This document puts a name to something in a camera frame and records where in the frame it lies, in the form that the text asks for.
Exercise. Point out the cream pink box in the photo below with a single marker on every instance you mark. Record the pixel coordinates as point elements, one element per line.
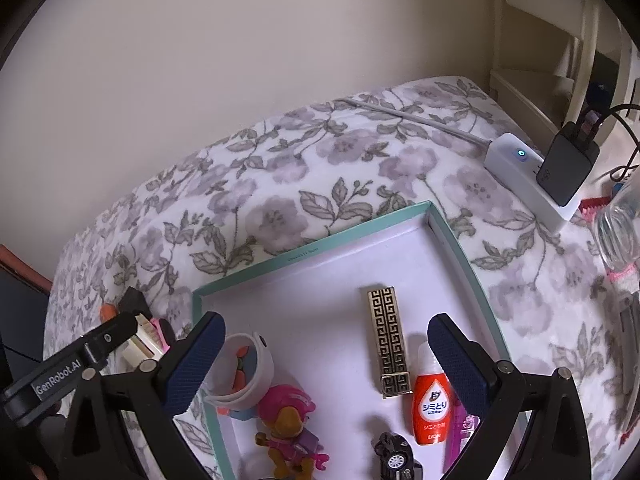
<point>142,342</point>

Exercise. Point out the red bottle with white cap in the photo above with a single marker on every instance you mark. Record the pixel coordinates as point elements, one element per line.
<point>430,405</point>

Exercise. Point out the red knitted cloth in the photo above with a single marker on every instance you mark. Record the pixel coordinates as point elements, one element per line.
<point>595,206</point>

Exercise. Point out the pink dog figure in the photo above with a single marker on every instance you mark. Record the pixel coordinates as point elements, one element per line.
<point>287,410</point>

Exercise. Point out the gold black patterned lighter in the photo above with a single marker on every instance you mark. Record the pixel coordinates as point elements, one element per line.
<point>387,340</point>

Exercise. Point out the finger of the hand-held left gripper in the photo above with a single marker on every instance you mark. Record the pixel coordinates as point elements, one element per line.
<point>60,370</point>

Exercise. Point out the cream wooden furniture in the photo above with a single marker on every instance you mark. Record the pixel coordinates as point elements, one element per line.
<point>525,85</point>

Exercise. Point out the pink crocheted coaster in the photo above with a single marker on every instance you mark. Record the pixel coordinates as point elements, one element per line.
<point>625,276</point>

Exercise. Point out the black charger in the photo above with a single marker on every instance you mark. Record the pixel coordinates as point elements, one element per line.
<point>565,170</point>

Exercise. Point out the dark furniture with orange edge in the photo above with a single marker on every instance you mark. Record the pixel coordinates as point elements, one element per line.
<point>20,310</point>

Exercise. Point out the small black block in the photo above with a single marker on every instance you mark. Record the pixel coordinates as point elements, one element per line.
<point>132,300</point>

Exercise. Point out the pink tube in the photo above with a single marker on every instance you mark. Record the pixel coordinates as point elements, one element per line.
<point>457,442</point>

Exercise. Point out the white cup with orange toy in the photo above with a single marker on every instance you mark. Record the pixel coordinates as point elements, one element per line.
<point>262,365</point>

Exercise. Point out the small pink case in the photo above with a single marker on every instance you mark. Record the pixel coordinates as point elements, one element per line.
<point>162,332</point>

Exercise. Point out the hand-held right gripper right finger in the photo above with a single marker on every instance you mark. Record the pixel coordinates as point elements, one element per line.
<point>456,365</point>

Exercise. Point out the clear plastic bottle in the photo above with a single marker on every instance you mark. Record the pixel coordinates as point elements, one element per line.
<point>617,230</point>

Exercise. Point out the small blue piece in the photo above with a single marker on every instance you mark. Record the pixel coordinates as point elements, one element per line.
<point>245,414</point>

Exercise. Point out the teal shallow box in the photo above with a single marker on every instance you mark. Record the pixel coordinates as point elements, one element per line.
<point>325,300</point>

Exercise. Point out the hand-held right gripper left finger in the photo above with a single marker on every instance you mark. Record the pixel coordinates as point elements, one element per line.
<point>195,360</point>

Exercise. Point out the white power strip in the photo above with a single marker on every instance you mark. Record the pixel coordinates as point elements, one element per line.
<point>515,160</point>

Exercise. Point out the orange carrot toy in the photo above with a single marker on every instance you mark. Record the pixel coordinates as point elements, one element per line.
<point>240,375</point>

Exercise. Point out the black toy car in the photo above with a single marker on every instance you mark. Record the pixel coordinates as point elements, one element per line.
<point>395,460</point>

